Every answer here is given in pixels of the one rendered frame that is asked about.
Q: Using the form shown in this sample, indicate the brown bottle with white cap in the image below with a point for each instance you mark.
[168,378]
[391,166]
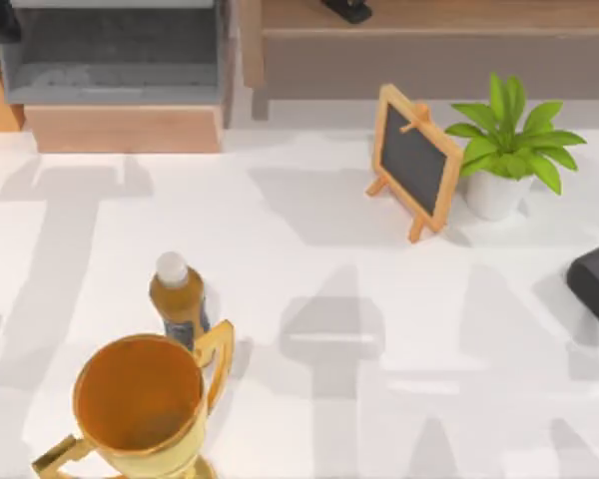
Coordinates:
[179,299]

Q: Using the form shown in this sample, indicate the wooden framed blackboard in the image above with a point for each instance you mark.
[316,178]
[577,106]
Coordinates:
[413,159]

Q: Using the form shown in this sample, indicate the pale wooden drawer front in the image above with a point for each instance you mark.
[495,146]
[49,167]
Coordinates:
[122,127]

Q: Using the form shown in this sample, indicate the wooden open shelf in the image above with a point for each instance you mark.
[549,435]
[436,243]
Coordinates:
[429,55]

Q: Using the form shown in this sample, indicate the gold trophy cup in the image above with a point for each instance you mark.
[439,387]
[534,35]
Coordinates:
[140,399]

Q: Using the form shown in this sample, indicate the green plant in white pot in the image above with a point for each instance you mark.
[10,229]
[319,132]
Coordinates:
[509,149]

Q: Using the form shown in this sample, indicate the black stapler on shelf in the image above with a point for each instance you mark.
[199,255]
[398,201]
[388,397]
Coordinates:
[348,9]

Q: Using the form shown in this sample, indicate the pulled-out wooden drawer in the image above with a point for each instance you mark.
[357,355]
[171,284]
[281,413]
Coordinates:
[115,70]

